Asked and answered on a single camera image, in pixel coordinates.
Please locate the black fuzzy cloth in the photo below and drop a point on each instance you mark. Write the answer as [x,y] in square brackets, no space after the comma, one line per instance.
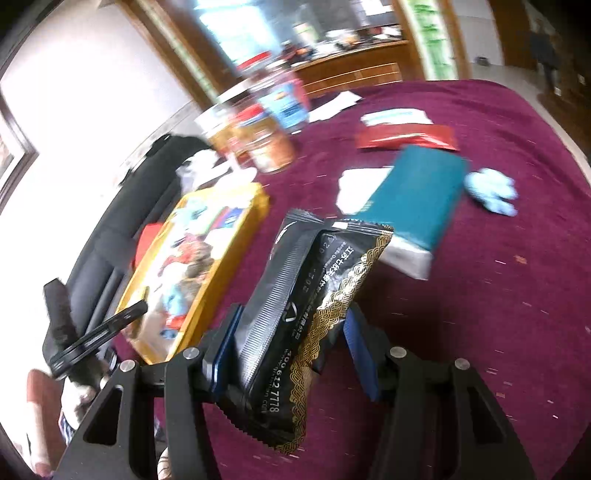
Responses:
[60,304]

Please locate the yellow bag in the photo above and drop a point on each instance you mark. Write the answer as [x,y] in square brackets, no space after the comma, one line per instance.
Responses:
[244,207]

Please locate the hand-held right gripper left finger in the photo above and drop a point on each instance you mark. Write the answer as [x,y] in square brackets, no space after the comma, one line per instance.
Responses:
[221,355]

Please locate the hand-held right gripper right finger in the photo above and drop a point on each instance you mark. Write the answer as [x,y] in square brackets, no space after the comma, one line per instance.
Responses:
[360,350]

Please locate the red cardboard box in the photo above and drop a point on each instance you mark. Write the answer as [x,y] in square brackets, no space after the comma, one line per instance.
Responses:
[147,237]

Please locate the amber clear jar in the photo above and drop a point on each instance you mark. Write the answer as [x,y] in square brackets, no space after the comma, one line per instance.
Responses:
[212,131]

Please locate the black and gold snack packet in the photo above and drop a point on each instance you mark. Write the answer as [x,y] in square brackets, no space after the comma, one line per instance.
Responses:
[295,286]

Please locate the green bamboo print panel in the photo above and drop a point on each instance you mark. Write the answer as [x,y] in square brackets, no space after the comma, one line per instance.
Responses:
[434,41]

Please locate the wooden framed picture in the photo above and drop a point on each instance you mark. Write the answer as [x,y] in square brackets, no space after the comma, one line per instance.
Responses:
[14,152]

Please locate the wooden cabinet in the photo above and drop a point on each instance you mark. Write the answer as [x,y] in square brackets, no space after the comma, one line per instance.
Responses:
[351,69]

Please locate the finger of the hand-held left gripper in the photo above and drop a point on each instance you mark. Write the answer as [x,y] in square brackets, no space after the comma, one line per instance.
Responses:
[106,330]

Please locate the jar with orange contents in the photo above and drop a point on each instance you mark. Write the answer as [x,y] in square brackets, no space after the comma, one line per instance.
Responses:
[268,147]

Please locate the white crumpled paper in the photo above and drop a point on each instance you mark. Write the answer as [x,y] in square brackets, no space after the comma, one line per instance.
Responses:
[198,166]

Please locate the red lid plastic jar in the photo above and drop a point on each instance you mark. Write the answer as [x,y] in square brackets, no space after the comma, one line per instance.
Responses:
[256,64]

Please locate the blue label plastic jar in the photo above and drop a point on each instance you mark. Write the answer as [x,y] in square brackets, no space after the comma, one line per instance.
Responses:
[284,106]

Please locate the small floor bowl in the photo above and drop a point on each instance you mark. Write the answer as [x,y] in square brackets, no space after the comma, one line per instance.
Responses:
[482,60]

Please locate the dark red foil packet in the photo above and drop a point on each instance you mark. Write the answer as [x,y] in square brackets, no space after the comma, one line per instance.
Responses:
[406,136]

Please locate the black sofa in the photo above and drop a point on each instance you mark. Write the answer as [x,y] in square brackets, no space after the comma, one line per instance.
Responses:
[115,230]

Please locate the pink box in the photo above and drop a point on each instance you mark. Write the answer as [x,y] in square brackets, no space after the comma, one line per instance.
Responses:
[302,94]

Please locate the white paper packet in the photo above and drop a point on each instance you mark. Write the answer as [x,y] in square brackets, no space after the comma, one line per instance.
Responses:
[332,105]

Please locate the white and blue packet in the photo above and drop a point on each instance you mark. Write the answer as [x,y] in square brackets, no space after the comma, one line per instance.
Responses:
[397,115]

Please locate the brown wooden door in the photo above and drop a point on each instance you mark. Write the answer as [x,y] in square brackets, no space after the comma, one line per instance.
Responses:
[512,32]

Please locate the teal tissue pack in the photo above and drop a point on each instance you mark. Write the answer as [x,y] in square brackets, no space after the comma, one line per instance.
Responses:
[415,198]

